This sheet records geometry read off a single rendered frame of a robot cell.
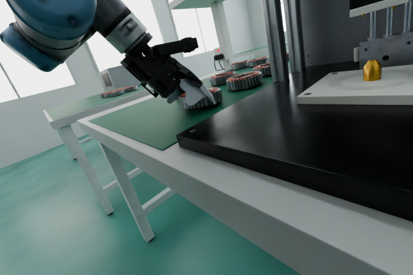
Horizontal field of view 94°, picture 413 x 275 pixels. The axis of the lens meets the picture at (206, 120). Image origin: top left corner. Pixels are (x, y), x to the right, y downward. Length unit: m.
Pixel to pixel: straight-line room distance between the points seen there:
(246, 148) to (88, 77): 4.49
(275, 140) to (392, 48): 0.31
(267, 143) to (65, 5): 0.24
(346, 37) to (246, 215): 0.52
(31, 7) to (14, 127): 4.34
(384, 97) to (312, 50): 0.38
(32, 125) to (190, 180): 4.38
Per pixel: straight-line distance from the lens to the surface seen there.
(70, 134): 1.44
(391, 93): 0.30
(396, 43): 0.48
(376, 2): 0.40
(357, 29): 0.61
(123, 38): 0.42
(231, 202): 0.20
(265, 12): 0.51
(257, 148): 0.21
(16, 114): 4.55
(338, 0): 0.62
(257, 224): 0.19
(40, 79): 4.55
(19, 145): 4.60
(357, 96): 0.30
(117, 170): 1.04
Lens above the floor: 0.87
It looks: 18 degrees down
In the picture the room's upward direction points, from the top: 15 degrees counter-clockwise
